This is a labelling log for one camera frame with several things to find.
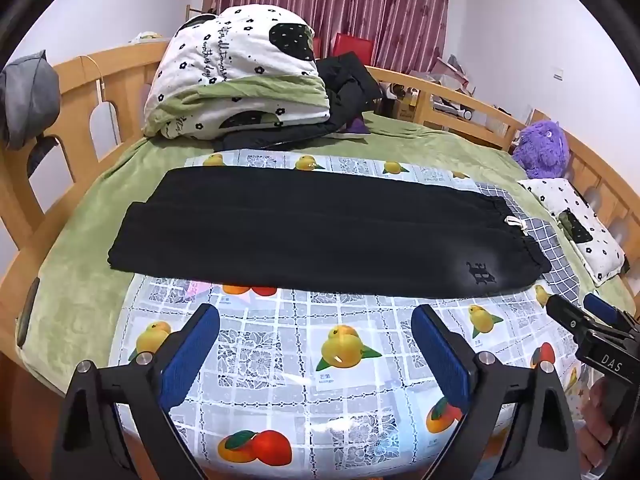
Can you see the white floral pillow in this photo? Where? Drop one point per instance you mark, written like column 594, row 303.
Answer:
column 595, row 240

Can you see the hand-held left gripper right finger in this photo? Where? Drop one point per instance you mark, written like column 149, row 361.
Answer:
column 442, row 355

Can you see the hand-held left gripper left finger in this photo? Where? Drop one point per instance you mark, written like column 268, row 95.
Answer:
column 192, row 355

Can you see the wooden bed frame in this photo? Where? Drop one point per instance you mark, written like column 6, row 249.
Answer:
column 75, row 110

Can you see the green bed sheet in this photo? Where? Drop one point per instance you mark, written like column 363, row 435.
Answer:
column 85, row 240

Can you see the red patterned curtain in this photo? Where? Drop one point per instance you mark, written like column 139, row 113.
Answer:
column 350, row 0

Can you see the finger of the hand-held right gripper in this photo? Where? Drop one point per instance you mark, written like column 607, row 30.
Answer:
column 562, row 310
column 600, row 307

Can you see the folded white floral quilt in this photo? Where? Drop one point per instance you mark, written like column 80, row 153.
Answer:
column 235, row 60

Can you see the black jacket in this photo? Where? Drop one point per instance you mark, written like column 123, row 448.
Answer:
column 345, row 85

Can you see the grey checked cloth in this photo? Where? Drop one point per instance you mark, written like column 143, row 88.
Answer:
column 545, row 240

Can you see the dark cloth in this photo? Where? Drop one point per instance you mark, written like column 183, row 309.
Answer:
column 42, row 152

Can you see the purple cloth item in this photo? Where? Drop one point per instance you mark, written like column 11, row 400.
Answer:
column 356, row 126

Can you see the person's right hand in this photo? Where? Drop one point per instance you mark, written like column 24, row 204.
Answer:
column 597, row 425

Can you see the pile of boxes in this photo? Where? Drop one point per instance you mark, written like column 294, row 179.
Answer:
column 450, row 80

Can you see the fruit print plastic tablecloth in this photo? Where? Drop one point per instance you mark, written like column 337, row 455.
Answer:
column 280, row 340

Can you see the grey hat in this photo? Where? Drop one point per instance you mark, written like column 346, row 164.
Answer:
column 30, row 95

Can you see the white wall socket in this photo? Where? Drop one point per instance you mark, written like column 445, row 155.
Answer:
column 559, row 73

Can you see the red chair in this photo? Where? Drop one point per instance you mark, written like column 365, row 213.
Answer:
column 357, row 47

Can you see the purple plush toy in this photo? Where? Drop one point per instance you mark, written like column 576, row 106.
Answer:
column 542, row 147

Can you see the black pants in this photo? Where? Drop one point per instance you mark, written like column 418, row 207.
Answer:
column 300, row 230

